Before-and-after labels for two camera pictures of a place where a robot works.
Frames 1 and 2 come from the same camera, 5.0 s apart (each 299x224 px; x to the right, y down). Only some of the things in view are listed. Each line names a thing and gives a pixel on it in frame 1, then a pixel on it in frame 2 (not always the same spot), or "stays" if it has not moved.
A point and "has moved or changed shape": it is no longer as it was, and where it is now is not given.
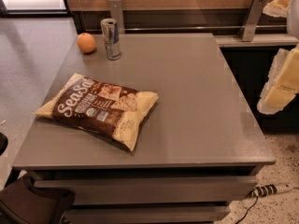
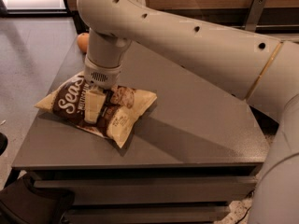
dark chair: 23,203 stays
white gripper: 293,18 → 101,76
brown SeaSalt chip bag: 89,103 has moved or changed shape
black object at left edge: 4,142 stays
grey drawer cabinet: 198,151 stays
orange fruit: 86,42 stays
